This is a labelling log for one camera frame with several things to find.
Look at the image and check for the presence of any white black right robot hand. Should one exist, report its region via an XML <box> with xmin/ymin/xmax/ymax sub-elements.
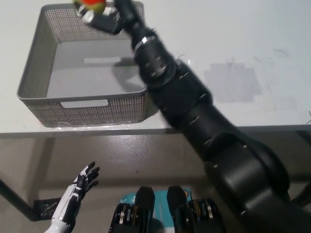
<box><xmin>77</xmin><ymin>0</ymin><xmax>140</xmax><ymax>34</ymax></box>

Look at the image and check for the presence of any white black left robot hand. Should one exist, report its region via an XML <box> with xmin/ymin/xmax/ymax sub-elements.
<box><xmin>50</xmin><ymin>162</ymin><xmax>100</xmax><ymax>226</ymax></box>

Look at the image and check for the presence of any orange and yellow tennis ball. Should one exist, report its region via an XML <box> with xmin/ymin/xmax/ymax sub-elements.
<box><xmin>74</xmin><ymin>0</ymin><xmax>107</xmax><ymax>13</ymax></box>

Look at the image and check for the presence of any black table foot plate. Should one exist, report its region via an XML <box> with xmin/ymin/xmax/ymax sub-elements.
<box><xmin>33</xmin><ymin>198</ymin><xmax>61</xmax><ymax>221</ymax></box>

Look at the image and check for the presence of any grey perforated plastic basket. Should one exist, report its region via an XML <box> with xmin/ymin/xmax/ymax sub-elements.
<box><xmin>16</xmin><ymin>1</ymin><xmax>148</xmax><ymax>128</ymax></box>

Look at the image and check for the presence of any black metal table leg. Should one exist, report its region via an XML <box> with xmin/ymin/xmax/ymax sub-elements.
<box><xmin>0</xmin><ymin>178</ymin><xmax>35</xmax><ymax>221</ymax></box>
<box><xmin>290</xmin><ymin>182</ymin><xmax>311</xmax><ymax>209</ymax></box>

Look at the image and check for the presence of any black teal robot torso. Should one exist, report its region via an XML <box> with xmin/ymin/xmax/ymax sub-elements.
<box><xmin>108</xmin><ymin>185</ymin><xmax>228</xmax><ymax>233</ymax></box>

